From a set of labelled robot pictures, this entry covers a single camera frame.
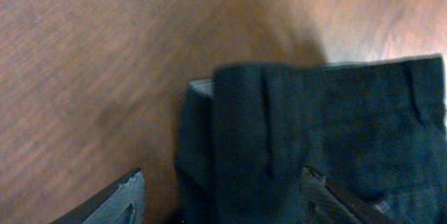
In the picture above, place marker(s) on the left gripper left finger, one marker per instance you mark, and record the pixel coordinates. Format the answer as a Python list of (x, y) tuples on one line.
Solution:
[(122, 202)]

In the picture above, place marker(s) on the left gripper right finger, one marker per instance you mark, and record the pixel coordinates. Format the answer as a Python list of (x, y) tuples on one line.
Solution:
[(328, 203)]

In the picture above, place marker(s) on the dark green shorts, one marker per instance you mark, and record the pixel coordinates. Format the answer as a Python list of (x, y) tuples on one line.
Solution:
[(375, 130)]

